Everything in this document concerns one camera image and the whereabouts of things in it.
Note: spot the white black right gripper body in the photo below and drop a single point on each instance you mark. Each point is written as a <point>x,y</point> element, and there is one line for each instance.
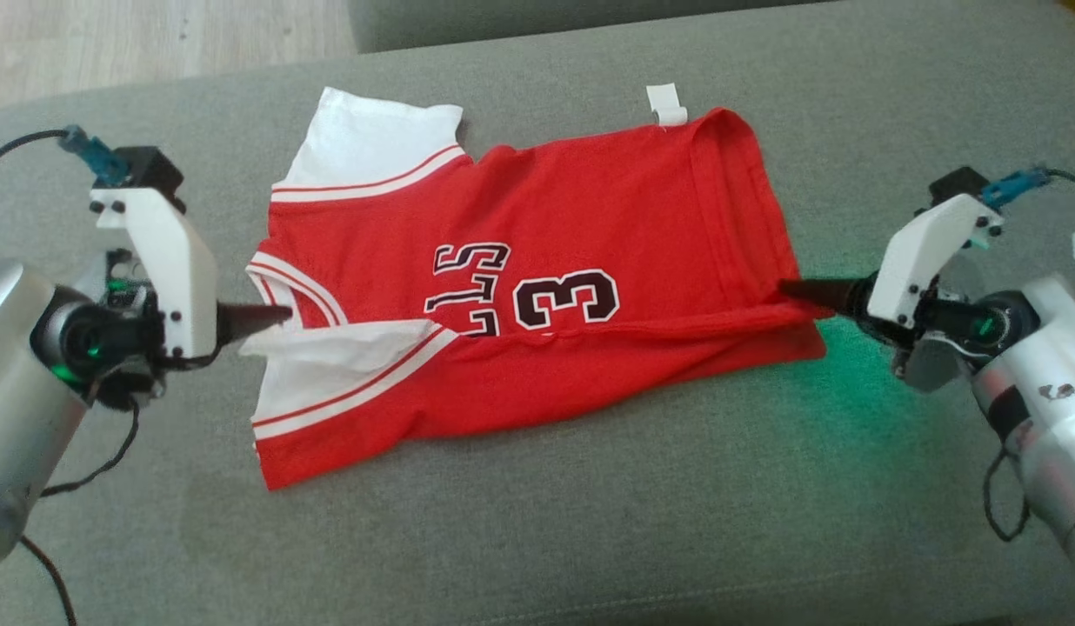
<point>911,269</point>

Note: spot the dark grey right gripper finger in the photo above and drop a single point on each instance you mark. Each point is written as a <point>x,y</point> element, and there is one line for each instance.
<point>837,294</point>

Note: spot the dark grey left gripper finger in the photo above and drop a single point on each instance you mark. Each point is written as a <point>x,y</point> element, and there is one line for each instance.
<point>242,320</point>

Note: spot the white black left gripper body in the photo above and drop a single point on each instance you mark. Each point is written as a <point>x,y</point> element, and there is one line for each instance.
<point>176,287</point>

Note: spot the red basketball jersey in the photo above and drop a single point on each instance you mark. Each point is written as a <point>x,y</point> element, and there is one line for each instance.
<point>633,217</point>

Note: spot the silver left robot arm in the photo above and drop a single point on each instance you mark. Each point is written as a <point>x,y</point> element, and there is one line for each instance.
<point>16,417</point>

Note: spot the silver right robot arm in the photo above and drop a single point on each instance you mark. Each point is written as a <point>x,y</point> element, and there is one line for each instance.
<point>1051,435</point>

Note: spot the grey sofa seat cushion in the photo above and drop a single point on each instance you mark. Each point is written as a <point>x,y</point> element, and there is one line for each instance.
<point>590,539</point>

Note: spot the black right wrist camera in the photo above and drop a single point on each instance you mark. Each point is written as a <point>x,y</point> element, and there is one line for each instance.
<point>955,184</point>

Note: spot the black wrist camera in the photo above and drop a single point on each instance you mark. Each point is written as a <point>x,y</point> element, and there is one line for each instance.
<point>146,169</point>
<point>955,184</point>

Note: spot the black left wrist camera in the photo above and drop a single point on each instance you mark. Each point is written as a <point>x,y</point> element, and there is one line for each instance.
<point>146,169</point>

